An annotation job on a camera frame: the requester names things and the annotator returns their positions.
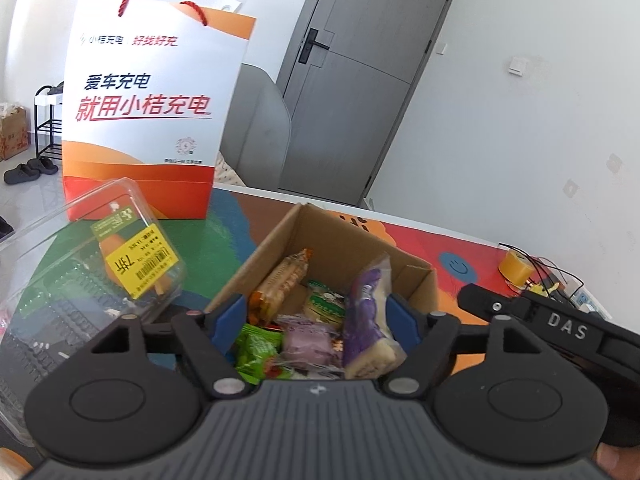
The grey door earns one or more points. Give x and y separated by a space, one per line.
360 100

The white dotted cushion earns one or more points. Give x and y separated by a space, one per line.
227 172

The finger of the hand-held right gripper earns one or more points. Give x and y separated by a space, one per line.
480 298

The orange and white paper bag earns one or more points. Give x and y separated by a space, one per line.
150 160

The brown printed carton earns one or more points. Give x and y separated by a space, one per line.
12 135

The clear cracker stack packet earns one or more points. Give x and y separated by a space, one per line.
282 280

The white power strip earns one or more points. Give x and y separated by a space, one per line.
592 302

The colourful cat printed table mat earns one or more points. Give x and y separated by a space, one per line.
450 240

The grey upholstered chair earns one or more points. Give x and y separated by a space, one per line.
260 125

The green edged rice cracker packet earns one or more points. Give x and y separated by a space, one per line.
325 307

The black shoe rack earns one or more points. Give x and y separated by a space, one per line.
47 125

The clear plastic tray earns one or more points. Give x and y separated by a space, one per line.
40 310

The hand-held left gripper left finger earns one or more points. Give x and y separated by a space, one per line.
232 319

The person's right hand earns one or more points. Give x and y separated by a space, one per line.
619 464

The clear clamshell box with labels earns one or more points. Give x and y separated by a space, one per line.
145 255

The large purple bread packet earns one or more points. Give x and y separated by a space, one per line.
367 320

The yellow tape roll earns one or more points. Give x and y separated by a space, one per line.
517 270

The yellow plastic clips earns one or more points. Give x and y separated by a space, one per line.
536 288

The white wall switch plate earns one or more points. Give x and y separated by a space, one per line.
517 66

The dark grey slipper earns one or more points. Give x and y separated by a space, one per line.
5 227
44 165
22 174

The brown cardboard box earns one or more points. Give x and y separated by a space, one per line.
250 265

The small light purple bread packet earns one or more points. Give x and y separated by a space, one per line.
305 345

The dark green snack packet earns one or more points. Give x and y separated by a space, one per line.
255 350

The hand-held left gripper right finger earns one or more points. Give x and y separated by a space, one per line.
402 322

